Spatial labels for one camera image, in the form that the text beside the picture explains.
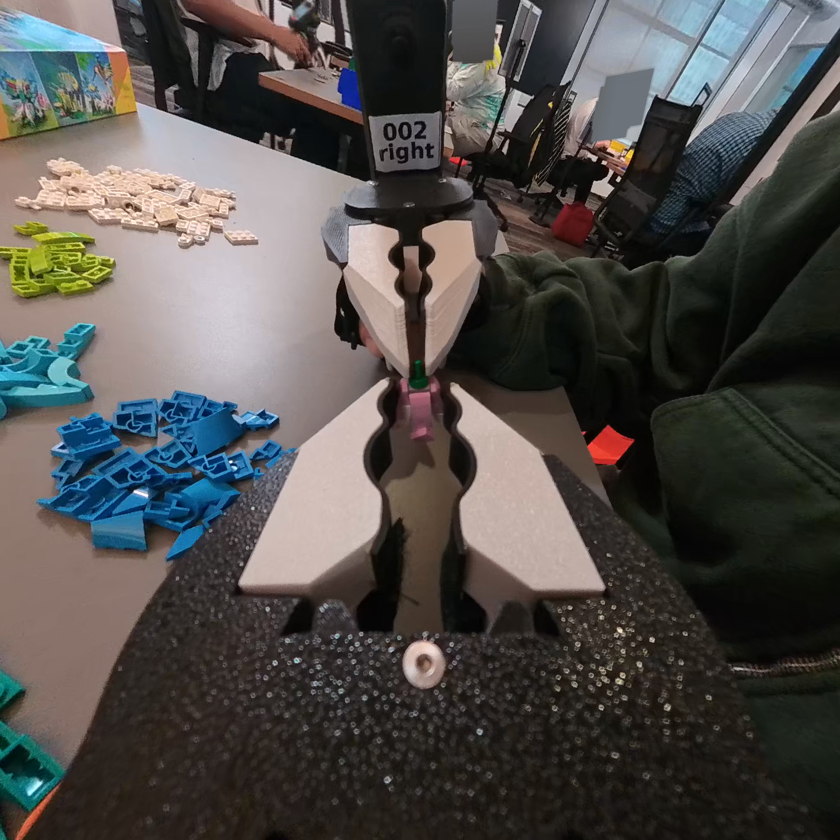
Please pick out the black office chair with jacket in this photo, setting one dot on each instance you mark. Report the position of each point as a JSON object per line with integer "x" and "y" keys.
{"x": 164, "y": 52}

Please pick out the pile of cyan lego pieces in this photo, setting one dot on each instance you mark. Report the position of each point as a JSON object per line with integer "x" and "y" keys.
{"x": 39, "y": 380}

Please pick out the person's right hand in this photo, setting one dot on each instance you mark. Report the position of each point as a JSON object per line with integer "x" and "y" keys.
{"x": 371, "y": 342}

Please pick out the pink lego flower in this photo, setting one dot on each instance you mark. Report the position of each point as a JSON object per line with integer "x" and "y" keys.
{"x": 417, "y": 407}

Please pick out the office desk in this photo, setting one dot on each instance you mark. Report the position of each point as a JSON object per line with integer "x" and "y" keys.
{"x": 295, "y": 85}

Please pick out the red bag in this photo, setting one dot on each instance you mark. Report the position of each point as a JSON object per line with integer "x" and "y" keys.
{"x": 572, "y": 226}

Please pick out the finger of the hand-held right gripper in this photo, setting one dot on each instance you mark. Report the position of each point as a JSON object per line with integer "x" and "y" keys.
{"x": 374, "y": 282}
{"x": 453, "y": 275}

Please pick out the pile of teal lego pieces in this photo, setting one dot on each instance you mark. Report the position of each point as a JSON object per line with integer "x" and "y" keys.
{"x": 26, "y": 768}

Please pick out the colourful lego set box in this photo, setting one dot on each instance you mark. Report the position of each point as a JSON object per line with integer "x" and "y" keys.
{"x": 59, "y": 79}

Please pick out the pile of white lego pieces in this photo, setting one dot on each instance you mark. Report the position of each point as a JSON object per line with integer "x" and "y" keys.
{"x": 131, "y": 200}

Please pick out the green lego stem piece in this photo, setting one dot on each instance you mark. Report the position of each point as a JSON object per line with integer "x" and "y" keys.
{"x": 417, "y": 374}

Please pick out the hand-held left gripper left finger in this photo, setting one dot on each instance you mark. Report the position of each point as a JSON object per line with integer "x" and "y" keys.
{"x": 308, "y": 518}

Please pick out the black mesh office chair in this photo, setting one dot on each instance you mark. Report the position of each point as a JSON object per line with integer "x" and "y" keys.
{"x": 656, "y": 170}

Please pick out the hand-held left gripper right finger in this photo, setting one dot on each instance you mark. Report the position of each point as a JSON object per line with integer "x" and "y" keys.
{"x": 531, "y": 525}

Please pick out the red plastic piece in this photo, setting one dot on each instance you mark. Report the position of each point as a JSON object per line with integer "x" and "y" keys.
{"x": 610, "y": 446}

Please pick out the pile of lime lego pieces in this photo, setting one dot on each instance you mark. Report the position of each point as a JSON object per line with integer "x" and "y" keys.
{"x": 52, "y": 262}

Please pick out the person's right forearm green sleeve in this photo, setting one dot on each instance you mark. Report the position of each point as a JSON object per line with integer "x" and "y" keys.
{"x": 564, "y": 321}

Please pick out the pile of blue lego pieces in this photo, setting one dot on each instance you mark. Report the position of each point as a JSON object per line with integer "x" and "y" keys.
{"x": 151, "y": 472}

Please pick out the large black screen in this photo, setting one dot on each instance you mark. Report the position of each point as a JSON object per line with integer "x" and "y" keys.
{"x": 564, "y": 39}

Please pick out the blue plastic bin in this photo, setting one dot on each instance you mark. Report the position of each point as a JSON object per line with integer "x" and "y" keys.
{"x": 348, "y": 88}

